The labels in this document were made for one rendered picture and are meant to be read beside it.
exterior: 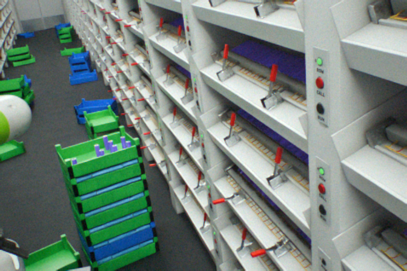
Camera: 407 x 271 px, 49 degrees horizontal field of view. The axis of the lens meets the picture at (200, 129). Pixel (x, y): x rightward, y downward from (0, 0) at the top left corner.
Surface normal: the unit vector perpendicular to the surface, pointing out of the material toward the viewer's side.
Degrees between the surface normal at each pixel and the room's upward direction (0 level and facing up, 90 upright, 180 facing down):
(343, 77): 90
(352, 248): 90
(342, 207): 90
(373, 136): 90
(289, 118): 19
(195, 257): 0
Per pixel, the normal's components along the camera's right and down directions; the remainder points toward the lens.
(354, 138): 0.32, 0.33
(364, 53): -0.85, 0.51
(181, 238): -0.12, -0.92
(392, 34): -0.42, -0.79
